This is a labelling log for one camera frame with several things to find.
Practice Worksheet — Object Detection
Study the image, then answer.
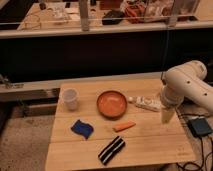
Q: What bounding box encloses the white plastic bottle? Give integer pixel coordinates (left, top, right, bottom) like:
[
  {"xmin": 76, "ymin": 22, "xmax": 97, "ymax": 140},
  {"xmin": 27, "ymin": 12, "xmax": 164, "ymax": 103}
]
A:
[{"xmin": 128, "ymin": 96, "xmax": 161, "ymax": 112}]

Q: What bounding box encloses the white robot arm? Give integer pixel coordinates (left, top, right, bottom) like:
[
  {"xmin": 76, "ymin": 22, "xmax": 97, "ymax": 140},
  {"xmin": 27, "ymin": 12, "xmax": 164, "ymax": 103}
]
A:
[{"xmin": 160, "ymin": 60, "xmax": 213, "ymax": 123}]

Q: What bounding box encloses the black power box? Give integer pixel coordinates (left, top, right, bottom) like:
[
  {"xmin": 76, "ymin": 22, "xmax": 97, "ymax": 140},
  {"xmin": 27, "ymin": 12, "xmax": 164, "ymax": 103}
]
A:
[{"xmin": 187, "ymin": 118, "xmax": 213, "ymax": 137}]

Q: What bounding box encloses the orange carrot piece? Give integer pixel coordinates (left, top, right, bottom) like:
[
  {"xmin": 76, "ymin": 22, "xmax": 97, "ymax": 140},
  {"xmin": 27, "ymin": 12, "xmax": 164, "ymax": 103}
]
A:
[{"xmin": 113, "ymin": 121, "xmax": 136, "ymax": 132}]

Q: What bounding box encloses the orange bowl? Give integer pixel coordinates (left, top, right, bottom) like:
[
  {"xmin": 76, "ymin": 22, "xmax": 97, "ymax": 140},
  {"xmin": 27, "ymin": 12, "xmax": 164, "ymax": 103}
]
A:
[{"xmin": 96, "ymin": 90, "xmax": 127, "ymax": 119}]

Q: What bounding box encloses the black white striped cloth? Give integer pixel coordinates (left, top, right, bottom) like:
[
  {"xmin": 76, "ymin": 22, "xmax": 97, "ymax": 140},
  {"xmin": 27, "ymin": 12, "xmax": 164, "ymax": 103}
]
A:
[{"xmin": 98, "ymin": 136, "xmax": 126, "ymax": 165}]

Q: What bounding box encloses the blue cloth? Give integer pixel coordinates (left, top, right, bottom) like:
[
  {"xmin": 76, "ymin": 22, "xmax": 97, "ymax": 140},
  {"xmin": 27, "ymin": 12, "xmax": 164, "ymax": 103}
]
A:
[{"xmin": 71, "ymin": 120, "xmax": 94, "ymax": 139}]

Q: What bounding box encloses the translucent plastic cup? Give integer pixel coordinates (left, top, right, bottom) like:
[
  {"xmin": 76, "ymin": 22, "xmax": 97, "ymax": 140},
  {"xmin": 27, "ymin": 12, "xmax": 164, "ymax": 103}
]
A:
[{"xmin": 61, "ymin": 89, "xmax": 78, "ymax": 111}]

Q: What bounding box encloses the orange red bag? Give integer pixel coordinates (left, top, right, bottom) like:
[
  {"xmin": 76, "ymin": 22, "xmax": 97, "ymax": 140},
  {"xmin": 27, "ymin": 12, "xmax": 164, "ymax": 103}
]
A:
[{"xmin": 125, "ymin": 4, "xmax": 145, "ymax": 24}]

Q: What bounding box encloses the black bag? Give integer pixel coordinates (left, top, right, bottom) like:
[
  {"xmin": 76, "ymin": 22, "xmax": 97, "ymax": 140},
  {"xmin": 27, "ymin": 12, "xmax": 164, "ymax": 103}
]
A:
[{"xmin": 102, "ymin": 10, "xmax": 124, "ymax": 25}]

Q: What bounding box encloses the black cable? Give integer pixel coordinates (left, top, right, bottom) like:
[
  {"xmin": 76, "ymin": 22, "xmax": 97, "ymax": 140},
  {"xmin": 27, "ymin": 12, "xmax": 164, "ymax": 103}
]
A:
[{"xmin": 175, "ymin": 109, "xmax": 213, "ymax": 171}]

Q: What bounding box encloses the grey metal post right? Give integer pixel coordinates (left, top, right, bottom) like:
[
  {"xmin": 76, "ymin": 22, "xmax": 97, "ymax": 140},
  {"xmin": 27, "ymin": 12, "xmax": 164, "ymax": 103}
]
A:
[{"xmin": 167, "ymin": 0, "xmax": 183, "ymax": 27}]

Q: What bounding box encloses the grey metal post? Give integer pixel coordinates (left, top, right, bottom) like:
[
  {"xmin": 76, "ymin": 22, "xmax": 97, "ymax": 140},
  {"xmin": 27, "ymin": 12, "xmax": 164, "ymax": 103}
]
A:
[
  {"xmin": 79, "ymin": 0, "xmax": 89, "ymax": 31},
  {"xmin": 167, "ymin": 0, "xmax": 183, "ymax": 27}
]

